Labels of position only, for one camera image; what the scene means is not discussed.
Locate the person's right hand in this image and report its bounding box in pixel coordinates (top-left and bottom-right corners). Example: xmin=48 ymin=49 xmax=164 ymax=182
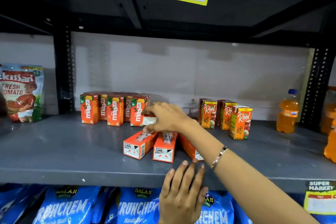
xmin=142 ymin=102 xmax=196 ymax=134

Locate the person's left hand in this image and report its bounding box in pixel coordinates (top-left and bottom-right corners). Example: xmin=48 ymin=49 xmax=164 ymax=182
xmin=159 ymin=159 xmax=209 ymax=224

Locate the orange mango drink carton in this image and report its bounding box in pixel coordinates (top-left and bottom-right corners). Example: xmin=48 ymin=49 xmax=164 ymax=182
xmin=142 ymin=115 xmax=158 ymax=127

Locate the person's right forearm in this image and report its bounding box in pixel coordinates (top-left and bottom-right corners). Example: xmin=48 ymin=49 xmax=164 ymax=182
xmin=182 ymin=119 xmax=320 ymax=224

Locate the yellow-topped fruit juice box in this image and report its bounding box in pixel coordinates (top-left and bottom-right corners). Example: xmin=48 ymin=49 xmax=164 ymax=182
xmin=216 ymin=100 xmax=238 ymax=131
xmin=198 ymin=98 xmax=218 ymax=129
xmin=229 ymin=105 xmax=253 ymax=140

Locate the group of orange juice cartons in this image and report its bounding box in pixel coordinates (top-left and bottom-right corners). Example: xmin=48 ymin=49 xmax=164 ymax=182
xmin=80 ymin=91 xmax=204 ymax=163

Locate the grey metal shelf board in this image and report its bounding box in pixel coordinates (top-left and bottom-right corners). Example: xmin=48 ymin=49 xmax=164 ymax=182
xmin=0 ymin=112 xmax=336 ymax=193

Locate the row of blue snack packets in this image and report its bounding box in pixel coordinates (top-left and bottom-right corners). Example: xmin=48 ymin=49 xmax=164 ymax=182
xmin=0 ymin=183 xmax=336 ymax=224

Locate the black perforated shelf upright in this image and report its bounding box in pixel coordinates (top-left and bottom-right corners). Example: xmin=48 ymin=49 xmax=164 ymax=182
xmin=53 ymin=27 xmax=76 ymax=114
xmin=300 ymin=47 xmax=336 ymax=130

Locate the orange soda bottle blue cap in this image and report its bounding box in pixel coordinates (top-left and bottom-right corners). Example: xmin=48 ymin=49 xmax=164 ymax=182
xmin=276 ymin=89 xmax=300 ymax=134

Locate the yellow and black price tag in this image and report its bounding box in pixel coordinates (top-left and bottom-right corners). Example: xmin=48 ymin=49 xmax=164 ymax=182
xmin=304 ymin=180 xmax=336 ymax=215

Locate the tomato ketchup pouch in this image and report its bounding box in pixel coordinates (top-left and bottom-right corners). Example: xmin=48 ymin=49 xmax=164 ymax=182
xmin=0 ymin=63 xmax=44 ymax=123

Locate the black metal shelf board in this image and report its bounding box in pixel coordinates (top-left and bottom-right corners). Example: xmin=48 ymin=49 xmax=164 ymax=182
xmin=0 ymin=0 xmax=336 ymax=49

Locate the silver wrist bracelet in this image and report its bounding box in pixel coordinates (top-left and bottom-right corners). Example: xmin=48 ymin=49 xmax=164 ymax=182
xmin=211 ymin=146 xmax=228 ymax=170

